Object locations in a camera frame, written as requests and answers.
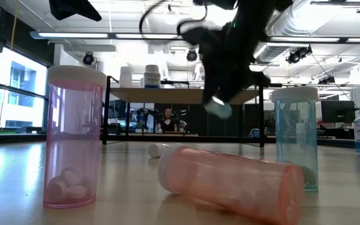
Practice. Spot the large white bottle blue label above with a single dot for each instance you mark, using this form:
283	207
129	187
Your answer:
152	78

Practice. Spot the teal translucent pill bottle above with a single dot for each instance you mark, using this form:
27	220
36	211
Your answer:
219	109
295	140

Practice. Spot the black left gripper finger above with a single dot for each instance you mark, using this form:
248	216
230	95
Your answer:
70	7

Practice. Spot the black aluminium table frame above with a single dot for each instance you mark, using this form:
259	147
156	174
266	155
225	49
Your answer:
130	137

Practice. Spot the pink translucent pill bottle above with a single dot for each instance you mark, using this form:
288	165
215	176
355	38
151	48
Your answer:
73	140

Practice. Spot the silver ventilation duct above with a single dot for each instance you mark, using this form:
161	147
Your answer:
292	22

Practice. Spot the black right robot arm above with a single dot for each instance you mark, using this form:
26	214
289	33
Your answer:
255	12

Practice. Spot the wooden shelf black metal legs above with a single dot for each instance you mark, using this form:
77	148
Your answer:
167	95

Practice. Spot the black ceiling spotlight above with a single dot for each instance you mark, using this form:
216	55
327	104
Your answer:
88	58
191	55
297	56
327	80

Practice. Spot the orange translucent pill bottle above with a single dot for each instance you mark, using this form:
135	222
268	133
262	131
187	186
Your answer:
230	184

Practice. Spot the black computer monitor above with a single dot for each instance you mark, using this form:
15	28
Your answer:
337	111

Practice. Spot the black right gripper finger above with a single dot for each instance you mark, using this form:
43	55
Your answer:
212	82
233	84

